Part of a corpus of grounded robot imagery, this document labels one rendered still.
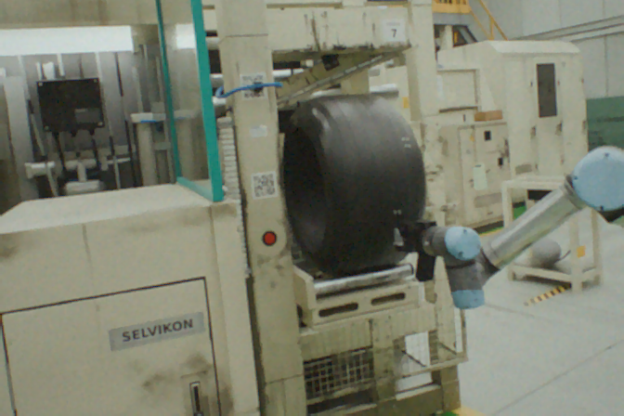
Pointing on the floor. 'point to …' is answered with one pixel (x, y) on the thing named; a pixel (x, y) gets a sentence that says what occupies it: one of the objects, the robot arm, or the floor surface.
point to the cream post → (255, 151)
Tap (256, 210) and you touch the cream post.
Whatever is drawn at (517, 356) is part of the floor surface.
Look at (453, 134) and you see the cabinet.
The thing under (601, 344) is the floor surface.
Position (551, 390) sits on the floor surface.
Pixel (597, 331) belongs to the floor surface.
